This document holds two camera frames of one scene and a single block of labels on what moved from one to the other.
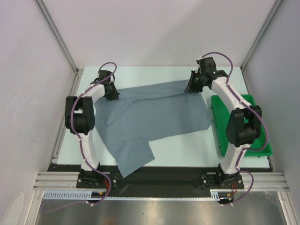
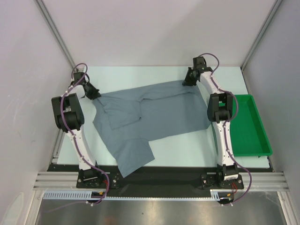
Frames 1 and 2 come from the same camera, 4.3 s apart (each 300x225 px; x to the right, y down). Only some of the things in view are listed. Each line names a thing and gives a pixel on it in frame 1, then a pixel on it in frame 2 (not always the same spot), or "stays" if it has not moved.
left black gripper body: (113, 93) → (92, 92)
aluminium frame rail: (255, 181) stays
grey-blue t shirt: (126, 123) stays
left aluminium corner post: (78, 71) stays
